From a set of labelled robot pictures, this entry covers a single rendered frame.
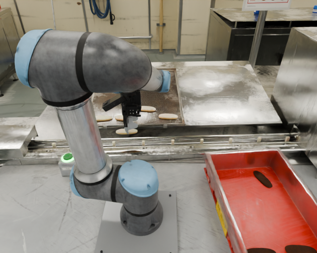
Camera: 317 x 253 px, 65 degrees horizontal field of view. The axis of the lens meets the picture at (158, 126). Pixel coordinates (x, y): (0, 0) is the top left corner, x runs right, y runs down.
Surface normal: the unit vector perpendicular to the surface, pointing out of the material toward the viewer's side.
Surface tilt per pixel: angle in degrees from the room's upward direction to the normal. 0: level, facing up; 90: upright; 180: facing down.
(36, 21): 90
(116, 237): 3
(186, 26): 90
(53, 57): 63
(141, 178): 8
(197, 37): 90
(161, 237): 3
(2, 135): 0
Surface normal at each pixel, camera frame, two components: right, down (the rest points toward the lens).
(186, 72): 0.00, -0.70
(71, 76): -0.17, 0.61
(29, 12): 0.05, 0.54
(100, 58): 0.23, 0.10
